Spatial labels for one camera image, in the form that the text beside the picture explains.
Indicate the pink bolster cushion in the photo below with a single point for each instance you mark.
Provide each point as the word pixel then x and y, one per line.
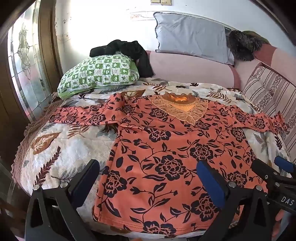
pixel 189 69

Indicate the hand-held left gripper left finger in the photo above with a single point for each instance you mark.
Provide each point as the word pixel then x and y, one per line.
pixel 81 183

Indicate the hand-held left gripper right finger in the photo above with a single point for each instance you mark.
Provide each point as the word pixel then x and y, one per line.
pixel 209 179

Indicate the grey pillow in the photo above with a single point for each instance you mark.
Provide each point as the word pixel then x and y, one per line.
pixel 192 37

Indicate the pink striped cushion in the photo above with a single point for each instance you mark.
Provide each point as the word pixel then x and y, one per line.
pixel 268 92

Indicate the stained glass window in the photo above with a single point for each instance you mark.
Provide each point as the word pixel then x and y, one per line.
pixel 25 64

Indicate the leaf print blanket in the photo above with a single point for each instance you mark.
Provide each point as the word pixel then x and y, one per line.
pixel 60 148

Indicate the pink sofa backrest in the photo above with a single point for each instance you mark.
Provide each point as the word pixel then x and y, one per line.
pixel 275 58

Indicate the black cloth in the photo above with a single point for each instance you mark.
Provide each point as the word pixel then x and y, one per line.
pixel 129 51

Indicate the green checkered pillow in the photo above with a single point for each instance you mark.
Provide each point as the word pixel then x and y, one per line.
pixel 99 73

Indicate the person's right hand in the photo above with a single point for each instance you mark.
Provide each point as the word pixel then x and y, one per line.
pixel 278 222

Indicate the wall switch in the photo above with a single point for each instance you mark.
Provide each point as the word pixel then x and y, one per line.
pixel 161 2

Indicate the orange floral shirt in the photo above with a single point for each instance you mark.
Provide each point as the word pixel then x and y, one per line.
pixel 175 148

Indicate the wooden window frame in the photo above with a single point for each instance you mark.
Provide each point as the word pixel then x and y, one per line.
pixel 49 37

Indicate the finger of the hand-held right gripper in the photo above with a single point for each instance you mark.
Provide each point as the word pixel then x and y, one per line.
pixel 284 163
pixel 262 170

